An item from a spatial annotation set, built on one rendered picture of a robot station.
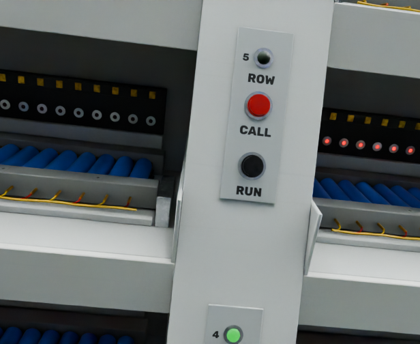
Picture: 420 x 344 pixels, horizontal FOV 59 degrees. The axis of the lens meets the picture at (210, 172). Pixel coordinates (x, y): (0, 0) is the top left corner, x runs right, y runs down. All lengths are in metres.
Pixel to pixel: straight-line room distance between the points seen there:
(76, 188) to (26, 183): 0.04
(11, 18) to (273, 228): 0.24
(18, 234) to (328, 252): 0.24
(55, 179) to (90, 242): 0.08
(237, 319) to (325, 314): 0.07
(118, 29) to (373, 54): 0.19
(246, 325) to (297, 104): 0.16
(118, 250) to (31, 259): 0.06
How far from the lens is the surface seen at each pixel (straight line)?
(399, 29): 0.33
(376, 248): 0.36
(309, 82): 0.29
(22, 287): 0.31
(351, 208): 0.36
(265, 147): 0.27
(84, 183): 0.35
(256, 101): 0.27
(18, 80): 0.47
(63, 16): 0.31
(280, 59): 0.28
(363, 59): 0.32
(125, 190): 0.34
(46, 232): 0.31
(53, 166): 0.39
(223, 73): 0.27
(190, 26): 0.29
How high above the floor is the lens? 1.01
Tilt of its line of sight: 1 degrees down
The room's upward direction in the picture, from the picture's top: 6 degrees clockwise
